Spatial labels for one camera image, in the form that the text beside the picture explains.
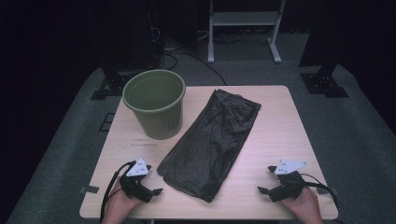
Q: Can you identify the black plastic garbage bag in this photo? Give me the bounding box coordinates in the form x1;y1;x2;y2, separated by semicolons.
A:
156;89;262;203

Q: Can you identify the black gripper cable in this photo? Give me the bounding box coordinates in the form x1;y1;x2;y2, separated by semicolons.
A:
298;173;340;210
99;160;138;223

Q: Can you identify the white metal stand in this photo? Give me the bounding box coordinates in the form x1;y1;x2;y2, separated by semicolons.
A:
206;0;287;64

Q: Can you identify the dark equipment rack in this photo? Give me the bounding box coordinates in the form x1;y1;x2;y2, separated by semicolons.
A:
99;0;164;71

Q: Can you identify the green plastic trash bin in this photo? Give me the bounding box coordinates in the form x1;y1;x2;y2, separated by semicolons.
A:
121;69;187;141

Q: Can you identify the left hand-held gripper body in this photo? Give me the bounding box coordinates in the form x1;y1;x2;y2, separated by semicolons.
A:
120;158;154;204

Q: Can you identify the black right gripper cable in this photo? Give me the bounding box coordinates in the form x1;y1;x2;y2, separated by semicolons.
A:
298;173;340;210

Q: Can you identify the long black floor cable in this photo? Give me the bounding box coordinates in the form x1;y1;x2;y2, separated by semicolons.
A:
162;51;228;87

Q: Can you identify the person's left hand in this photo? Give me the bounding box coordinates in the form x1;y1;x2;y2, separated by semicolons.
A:
101;179;143;224

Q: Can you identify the black cable bundle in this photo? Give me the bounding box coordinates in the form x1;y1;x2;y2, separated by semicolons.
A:
213;31;246;45

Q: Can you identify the grey tape strip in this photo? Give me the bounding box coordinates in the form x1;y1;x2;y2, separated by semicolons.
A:
316;186;339;196
78;185;101;194

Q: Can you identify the looped black floor cable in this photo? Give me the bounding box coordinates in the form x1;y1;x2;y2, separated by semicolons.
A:
162;54;179;71

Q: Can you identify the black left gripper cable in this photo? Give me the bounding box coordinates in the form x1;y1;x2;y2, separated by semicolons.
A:
99;160;138;223

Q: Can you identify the person's right hand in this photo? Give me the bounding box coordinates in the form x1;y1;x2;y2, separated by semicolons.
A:
279;186;325;224

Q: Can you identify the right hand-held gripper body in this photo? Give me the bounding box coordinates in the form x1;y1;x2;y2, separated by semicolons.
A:
267;159;309;203

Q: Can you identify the black stand base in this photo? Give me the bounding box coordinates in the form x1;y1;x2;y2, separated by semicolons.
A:
299;63;349;99
90;65;134;101

